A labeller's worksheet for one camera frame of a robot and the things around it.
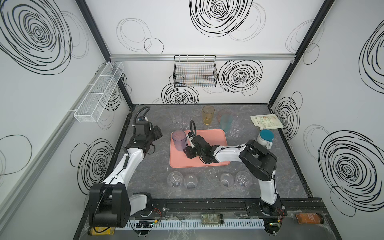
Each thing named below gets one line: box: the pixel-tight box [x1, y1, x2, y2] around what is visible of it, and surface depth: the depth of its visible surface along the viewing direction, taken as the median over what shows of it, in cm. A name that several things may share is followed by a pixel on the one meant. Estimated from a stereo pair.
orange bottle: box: [295, 213, 325, 225], surface depth 69 cm
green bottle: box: [200, 213, 224, 225], surface depth 69 cm
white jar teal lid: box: [257, 129, 275, 149], surface depth 95 cm
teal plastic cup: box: [220, 115, 233, 133], surface depth 104 cm
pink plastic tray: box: [195, 129, 228, 147], surface depth 104 cm
